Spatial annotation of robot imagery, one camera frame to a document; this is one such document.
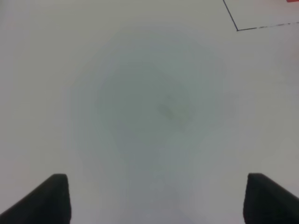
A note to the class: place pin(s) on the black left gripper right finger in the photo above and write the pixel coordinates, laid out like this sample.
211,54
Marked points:
266,202

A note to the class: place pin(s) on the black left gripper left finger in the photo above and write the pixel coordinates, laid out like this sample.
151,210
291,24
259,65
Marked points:
49,203

